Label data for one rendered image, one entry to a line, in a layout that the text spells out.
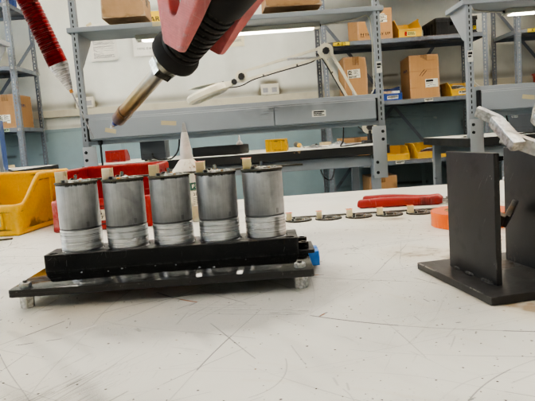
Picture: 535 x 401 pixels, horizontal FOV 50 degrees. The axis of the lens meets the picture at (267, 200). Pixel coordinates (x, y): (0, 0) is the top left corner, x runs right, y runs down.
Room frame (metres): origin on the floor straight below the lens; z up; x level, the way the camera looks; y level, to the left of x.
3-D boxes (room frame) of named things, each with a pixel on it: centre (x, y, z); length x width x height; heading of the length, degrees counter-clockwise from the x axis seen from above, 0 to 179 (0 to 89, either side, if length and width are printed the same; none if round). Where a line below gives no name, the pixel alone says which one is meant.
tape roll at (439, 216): (0.45, -0.16, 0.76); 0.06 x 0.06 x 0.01
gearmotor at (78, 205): (0.34, 0.11, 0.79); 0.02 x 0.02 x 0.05
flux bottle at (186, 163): (0.58, 0.08, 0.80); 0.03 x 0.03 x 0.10
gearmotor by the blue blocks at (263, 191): (0.34, 0.00, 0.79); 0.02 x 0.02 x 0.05
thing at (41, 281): (0.33, 0.06, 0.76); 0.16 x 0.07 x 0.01; 90
